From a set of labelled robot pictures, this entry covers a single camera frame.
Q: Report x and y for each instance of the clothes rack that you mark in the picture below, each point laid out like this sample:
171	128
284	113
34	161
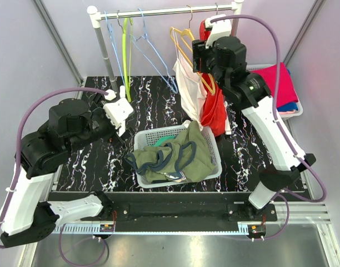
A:
96	18

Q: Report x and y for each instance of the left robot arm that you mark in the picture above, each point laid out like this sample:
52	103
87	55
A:
72	125

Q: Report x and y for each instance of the grey basket with clothes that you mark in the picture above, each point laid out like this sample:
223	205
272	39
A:
284	115

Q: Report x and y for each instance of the green tank top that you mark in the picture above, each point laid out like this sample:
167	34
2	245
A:
163	139

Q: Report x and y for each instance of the yellow hanger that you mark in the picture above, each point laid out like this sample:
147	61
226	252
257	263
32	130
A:
182	40

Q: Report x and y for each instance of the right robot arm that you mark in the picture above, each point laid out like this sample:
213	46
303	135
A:
225	60

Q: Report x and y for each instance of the black marble mat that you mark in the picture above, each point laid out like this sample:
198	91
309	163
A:
101	167

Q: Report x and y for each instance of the blue folded shirt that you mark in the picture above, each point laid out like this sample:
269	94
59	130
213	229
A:
289	105

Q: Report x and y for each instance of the white wooden hanger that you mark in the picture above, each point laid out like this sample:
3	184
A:
227	129

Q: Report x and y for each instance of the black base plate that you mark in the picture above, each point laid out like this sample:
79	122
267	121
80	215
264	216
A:
169	212

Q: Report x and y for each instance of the red tank top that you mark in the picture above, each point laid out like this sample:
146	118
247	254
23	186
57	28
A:
213	110

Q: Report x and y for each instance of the magenta folded shirt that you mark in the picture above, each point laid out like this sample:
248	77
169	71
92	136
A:
269	75

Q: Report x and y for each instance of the lime green hanger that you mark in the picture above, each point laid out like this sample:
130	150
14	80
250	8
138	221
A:
127	30

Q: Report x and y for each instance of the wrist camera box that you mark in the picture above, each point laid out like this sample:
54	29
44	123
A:
218	28
118	109

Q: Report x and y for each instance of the white laundry basket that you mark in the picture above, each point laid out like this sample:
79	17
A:
150	137

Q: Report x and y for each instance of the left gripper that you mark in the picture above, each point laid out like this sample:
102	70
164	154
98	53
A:
113	133

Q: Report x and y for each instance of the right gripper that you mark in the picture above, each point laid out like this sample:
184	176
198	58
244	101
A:
199	50

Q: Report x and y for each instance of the pink tank top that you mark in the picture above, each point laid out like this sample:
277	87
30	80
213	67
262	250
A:
190	86

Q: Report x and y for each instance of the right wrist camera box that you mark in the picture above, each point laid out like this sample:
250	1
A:
218	28

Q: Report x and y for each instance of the olive printed tank top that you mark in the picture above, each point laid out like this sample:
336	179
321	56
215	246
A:
185	158

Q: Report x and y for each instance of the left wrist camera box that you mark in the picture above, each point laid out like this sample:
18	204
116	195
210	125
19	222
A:
118	109

